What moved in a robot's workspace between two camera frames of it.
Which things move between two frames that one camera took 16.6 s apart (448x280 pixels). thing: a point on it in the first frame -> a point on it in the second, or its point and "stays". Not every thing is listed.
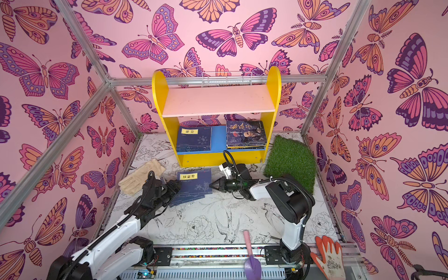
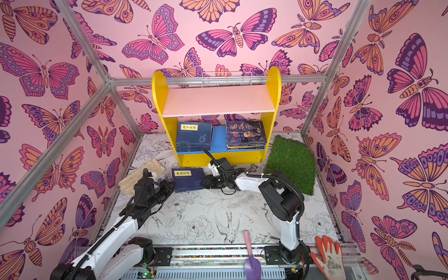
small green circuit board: (146, 274) stays
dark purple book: (245, 135) stays
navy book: (185, 196) -> (193, 136)
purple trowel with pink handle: (252, 266) stays
